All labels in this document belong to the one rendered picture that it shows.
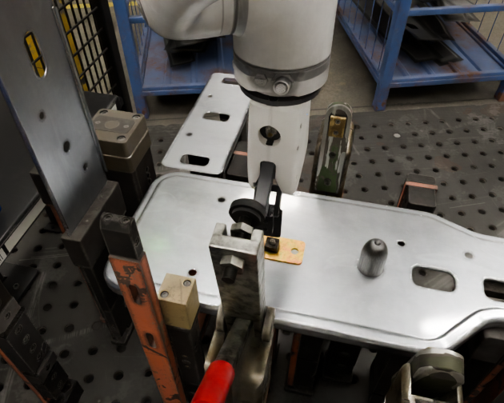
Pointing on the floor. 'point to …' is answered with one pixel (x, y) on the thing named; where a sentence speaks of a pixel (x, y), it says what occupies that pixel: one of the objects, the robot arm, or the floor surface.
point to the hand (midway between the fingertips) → (274, 198)
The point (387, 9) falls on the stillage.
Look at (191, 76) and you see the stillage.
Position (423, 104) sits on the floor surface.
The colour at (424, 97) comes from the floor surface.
